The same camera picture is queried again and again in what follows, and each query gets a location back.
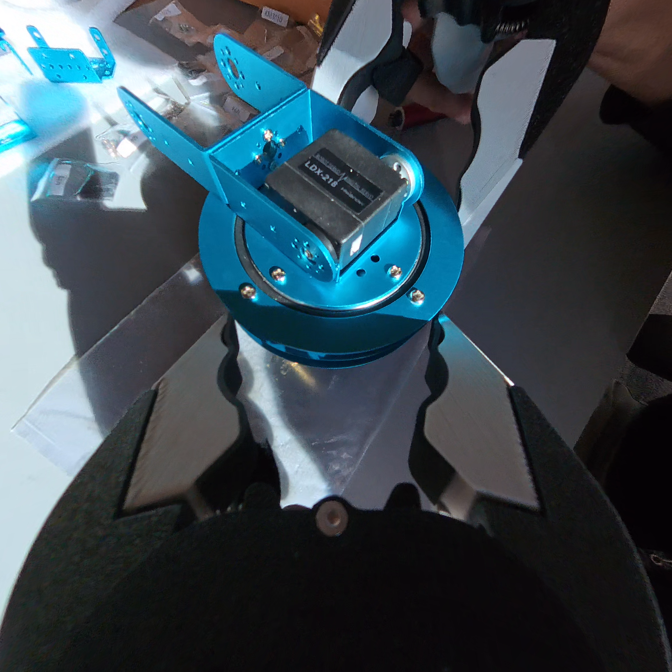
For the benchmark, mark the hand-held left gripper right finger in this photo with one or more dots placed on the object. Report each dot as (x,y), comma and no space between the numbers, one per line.
(472,420)

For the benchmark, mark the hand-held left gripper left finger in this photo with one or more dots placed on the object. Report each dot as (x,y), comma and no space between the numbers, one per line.
(178,430)

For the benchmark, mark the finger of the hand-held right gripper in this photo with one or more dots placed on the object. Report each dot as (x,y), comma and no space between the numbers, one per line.
(509,115)
(341,68)

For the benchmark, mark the large clear plastic bag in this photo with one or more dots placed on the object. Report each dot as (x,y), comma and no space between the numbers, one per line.
(325,420)

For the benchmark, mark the blue toy robot arm base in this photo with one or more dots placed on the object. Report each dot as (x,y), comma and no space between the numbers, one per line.
(325,309)

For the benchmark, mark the grey desk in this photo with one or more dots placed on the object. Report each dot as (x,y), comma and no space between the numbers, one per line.
(31,472)

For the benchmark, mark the person's right hand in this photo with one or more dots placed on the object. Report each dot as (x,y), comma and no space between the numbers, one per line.
(630,47)

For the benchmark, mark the pile of small hardware bags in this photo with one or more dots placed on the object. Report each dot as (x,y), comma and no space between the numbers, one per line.
(73,176)

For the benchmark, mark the white foam sheet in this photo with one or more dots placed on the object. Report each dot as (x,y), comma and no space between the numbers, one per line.
(31,99)

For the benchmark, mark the blue perforated U bracket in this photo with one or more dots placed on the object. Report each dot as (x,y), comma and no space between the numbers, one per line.
(73,63)

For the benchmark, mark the blue small bracket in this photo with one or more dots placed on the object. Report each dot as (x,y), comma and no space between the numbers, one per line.
(10,50)

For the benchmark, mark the blue plain U bracket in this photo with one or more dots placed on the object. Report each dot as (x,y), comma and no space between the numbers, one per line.
(15,137)

